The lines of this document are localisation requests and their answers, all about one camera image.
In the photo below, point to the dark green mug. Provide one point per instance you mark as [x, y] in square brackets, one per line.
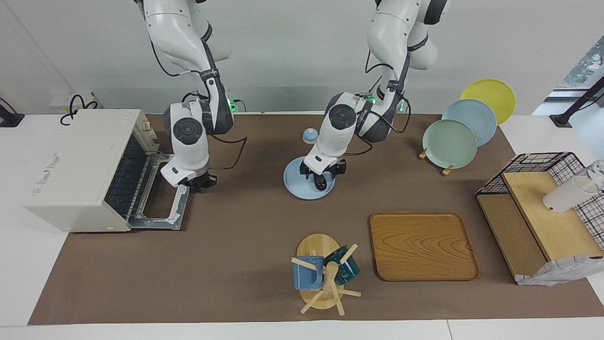
[351, 271]

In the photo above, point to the brown table mat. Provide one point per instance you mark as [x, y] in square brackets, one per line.
[236, 236]

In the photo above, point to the black stand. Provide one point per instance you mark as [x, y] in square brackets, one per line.
[578, 104]

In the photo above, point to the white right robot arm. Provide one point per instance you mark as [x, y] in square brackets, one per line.
[188, 137]

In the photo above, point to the light blue ribbed plate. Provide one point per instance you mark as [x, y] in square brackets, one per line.
[297, 184]

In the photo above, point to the pale green plate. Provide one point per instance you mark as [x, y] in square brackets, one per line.
[448, 144]

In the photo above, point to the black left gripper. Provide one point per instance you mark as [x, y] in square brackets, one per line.
[321, 167]

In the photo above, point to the light blue racked plate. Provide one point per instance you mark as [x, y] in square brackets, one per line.
[474, 115]

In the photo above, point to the yellow plate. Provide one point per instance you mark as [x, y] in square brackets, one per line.
[493, 94]

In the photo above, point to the beige toaster oven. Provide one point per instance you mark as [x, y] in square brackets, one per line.
[75, 170]

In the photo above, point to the white cup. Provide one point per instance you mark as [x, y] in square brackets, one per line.
[564, 198]

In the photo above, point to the glass window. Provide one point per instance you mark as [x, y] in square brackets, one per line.
[590, 61]

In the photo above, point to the white wall socket box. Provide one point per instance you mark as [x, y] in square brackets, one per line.
[57, 101]

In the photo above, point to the wooden serving tray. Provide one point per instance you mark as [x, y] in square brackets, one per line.
[422, 245]

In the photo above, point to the blue mug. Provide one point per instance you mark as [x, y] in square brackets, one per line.
[304, 276]

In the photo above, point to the glass oven door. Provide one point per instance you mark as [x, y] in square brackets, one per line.
[180, 210]

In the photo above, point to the wooden mug tree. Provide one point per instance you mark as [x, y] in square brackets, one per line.
[318, 245]

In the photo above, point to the clear glass cup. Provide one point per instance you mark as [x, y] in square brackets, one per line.
[598, 172]

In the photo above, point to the wooden plate rack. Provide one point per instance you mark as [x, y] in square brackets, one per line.
[447, 171]

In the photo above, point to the black clamp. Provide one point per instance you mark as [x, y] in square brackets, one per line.
[9, 118]

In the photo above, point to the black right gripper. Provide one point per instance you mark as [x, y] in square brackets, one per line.
[200, 182]

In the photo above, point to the grey patterned white cloth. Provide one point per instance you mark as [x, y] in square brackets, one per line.
[557, 271]

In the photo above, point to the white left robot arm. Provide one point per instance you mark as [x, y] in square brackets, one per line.
[339, 127]

